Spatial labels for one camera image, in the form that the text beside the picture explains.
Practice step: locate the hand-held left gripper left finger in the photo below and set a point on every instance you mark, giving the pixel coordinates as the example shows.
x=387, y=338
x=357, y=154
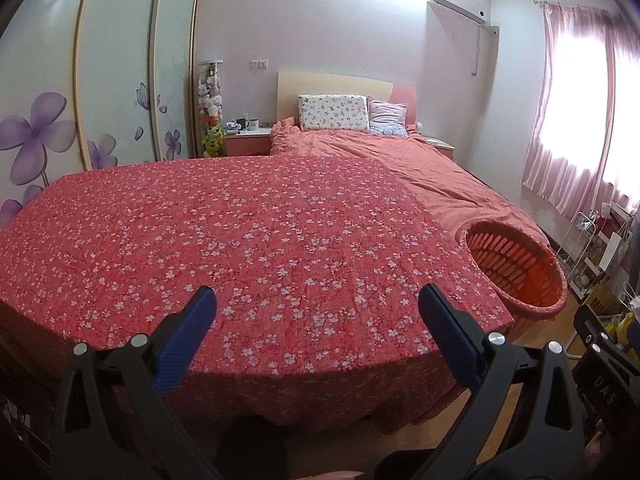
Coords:
x=185, y=335

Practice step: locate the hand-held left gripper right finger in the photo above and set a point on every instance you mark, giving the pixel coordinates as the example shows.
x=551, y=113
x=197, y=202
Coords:
x=450, y=335

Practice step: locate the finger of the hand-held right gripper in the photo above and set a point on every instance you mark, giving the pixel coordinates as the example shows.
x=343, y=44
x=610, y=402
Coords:
x=605, y=380

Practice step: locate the orange plastic basket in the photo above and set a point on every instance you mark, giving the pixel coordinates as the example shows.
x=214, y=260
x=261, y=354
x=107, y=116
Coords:
x=515, y=270

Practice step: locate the yellow bottle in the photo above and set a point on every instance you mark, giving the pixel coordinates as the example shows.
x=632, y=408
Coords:
x=625, y=329

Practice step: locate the brown cardboard box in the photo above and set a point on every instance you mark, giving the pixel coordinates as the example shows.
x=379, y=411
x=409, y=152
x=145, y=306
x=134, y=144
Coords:
x=602, y=305

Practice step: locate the red floral tablecloth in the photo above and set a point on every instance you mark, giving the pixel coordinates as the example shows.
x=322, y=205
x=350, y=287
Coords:
x=200, y=260

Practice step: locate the coral bed duvet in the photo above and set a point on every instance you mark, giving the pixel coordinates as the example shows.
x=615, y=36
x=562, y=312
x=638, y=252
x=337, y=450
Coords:
x=425, y=170

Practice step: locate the green plush toy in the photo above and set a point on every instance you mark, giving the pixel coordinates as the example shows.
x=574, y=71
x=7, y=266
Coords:
x=214, y=140

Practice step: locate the white mug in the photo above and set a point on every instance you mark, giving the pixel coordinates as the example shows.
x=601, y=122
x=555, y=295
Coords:
x=252, y=124

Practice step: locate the pink striped pillow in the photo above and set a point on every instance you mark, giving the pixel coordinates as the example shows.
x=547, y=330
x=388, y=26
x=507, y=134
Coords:
x=387, y=116

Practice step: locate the clear plush toy tube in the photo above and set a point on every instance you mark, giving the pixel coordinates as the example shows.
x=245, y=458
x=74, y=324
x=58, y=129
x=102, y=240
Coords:
x=210, y=95

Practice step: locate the white printed pillow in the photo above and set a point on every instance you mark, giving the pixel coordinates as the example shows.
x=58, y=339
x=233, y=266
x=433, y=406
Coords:
x=332, y=112

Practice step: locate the pink curtain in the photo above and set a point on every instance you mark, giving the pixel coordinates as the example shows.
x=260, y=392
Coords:
x=580, y=110

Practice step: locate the floral sliding door wardrobe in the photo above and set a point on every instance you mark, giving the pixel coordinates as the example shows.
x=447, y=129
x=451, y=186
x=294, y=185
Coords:
x=115, y=75

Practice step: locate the cream and pink headboard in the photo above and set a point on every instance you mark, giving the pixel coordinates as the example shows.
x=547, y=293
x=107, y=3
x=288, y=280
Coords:
x=330, y=85

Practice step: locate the white air conditioner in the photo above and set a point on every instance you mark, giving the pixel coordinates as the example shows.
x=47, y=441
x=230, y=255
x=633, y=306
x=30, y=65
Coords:
x=460, y=8

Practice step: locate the white wall switch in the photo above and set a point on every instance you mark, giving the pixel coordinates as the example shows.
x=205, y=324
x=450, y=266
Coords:
x=258, y=64

